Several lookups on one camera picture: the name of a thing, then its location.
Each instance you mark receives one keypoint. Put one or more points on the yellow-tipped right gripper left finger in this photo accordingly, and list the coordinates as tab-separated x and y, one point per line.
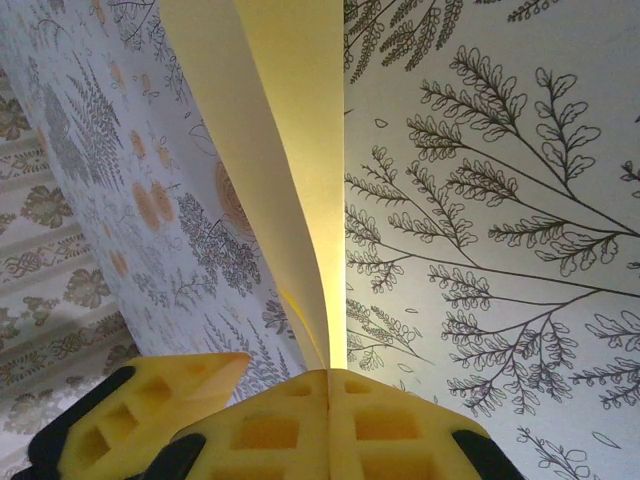
270	435

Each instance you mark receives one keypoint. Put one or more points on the floral patterned table cover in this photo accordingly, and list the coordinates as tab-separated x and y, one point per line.
500	200

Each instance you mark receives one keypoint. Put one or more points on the yellow paper sheet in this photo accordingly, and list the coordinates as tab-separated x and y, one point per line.
300	150

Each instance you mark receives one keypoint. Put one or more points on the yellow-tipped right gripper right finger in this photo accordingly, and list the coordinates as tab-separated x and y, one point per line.
390	435

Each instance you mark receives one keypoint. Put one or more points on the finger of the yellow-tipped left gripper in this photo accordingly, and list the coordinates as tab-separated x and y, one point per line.
165	395

